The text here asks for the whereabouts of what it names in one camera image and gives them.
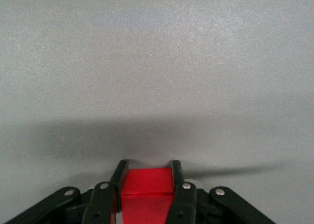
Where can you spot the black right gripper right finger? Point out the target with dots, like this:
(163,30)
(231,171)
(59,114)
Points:
(184,204)

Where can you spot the dark grey table mat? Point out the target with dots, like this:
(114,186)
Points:
(157,74)

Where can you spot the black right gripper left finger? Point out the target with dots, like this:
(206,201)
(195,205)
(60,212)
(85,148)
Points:
(100,204)

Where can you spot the small red cube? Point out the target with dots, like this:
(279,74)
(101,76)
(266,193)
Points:
(147,180)

